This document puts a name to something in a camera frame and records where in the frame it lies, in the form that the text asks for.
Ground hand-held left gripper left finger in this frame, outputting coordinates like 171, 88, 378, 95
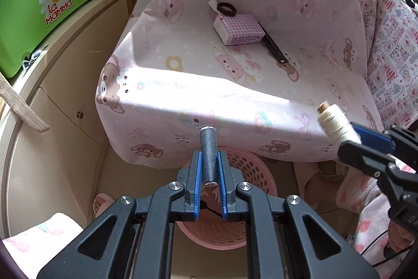
36, 150, 205, 279

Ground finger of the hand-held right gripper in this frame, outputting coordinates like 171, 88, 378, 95
337, 140, 397, 180
350, 123, 397, 153

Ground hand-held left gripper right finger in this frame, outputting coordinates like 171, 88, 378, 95
217, 150, 386, 279

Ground dark grey cylinder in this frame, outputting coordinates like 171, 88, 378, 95
199, 125, 219, 190

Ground pink plastic basket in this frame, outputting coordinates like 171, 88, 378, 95
176, 148, 278, 250

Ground cream thread spool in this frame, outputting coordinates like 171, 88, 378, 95
317, 101, 360, 144

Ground black strip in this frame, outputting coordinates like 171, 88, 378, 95
258, 22, 289, 64

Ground pink checkered tissue pack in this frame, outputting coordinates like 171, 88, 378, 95
214, 14, 265, 46

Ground black hair tie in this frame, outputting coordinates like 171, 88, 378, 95
216, 2, 236, 17

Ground person's right hand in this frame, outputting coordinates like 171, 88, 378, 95
388, 220, 418, 254

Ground tan cloth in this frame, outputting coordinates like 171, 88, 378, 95
293, 160, 348, 212

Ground patterned pink quilt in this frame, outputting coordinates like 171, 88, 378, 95
357, 0, 418, 136

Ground pink slipper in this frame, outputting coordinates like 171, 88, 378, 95
92, 192, 115, 219

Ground pink bear printed sheet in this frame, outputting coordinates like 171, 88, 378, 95
95, 0, 382, 168

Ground cream cabinet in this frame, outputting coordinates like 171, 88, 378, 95
0, 0, 138, 237

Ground blue white small packet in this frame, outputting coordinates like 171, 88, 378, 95
20, 48, 49, 68

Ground green daisy storage box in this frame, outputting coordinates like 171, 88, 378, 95
0, 0, 100, 78

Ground black cable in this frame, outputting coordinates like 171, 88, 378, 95
357, 227, 414, 269

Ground beige cloth strap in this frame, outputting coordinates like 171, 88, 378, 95
0, 73, 50, 132

